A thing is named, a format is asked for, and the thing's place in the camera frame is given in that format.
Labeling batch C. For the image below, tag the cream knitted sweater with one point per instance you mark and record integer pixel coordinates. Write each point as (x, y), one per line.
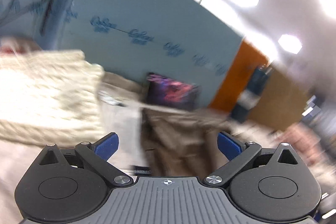
(44, 92)

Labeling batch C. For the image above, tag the pink knitted sweater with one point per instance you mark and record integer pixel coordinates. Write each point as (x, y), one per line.
(299, 140)

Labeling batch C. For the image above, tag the large brown cardboard box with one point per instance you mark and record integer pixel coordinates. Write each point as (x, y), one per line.
(283, 100)

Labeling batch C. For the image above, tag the light blue cardboard box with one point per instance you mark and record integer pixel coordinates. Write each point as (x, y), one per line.
(147, 14)

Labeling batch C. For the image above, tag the dark blue vacuum bottle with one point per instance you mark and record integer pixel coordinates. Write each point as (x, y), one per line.
(249, 95)

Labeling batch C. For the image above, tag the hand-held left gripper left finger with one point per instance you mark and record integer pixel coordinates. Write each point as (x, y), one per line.
(106, 146)

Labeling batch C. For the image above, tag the orange cardboard box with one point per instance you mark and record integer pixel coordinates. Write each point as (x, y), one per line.
(236, 74)

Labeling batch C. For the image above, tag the beige pants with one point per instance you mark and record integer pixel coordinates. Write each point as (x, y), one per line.
(181, 140)

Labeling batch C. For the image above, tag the smartphone with lit screen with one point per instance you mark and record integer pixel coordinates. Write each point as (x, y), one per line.
(173, 91)

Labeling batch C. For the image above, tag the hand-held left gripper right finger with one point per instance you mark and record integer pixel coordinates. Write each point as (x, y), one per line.
(229, 146)

